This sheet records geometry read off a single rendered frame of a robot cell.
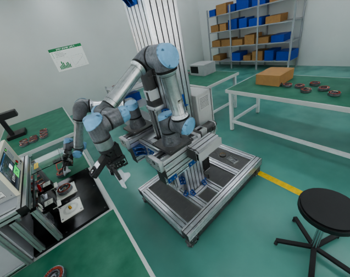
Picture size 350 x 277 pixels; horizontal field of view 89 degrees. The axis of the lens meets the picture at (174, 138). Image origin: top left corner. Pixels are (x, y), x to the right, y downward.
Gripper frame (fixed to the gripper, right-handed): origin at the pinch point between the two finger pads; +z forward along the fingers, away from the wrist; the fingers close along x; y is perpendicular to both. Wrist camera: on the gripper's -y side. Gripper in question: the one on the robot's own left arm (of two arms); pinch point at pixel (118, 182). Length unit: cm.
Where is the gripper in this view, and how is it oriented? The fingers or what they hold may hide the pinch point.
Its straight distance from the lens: 94.7
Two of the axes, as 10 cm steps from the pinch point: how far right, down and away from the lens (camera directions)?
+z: 2.0, 8.3, 5.2
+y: 7.4, -4.8, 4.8
